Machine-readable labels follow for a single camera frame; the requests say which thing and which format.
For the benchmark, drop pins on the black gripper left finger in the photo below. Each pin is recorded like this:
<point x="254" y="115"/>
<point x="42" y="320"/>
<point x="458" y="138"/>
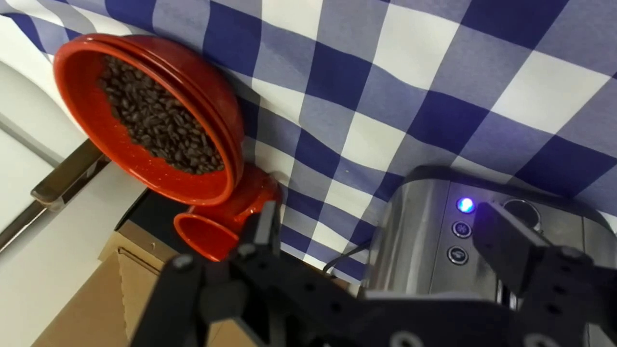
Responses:
<point x="213" y="300"/>

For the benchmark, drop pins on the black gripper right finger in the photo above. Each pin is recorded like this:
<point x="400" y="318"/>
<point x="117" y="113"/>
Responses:
<point x="560" y="295"/>

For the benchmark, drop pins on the silver two-slot toaster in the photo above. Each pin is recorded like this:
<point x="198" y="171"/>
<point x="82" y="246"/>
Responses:
<point x="418" y="256"/>

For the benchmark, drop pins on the small red cup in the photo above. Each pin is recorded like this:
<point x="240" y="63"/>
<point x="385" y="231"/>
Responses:
<point x="248" y="202"/>

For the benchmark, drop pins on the brown cardboard floor box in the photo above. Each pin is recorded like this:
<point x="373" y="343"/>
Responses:
<point x="84" y="308"/>

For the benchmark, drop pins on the dark coffee beans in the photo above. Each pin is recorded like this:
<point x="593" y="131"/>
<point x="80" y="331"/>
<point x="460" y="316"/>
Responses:
<point x="161" y="121"/>

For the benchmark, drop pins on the metal bar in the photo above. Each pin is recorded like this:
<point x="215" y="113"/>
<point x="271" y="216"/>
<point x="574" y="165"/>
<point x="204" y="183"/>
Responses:
<point x="65" y="183"/>

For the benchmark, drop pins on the large red bowl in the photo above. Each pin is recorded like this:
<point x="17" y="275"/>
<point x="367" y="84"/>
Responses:
<point x="80" y="102"/>

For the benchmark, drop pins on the blue white checkered tablecloth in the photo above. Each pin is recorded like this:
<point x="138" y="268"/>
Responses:
<point x="398" y="83"/>

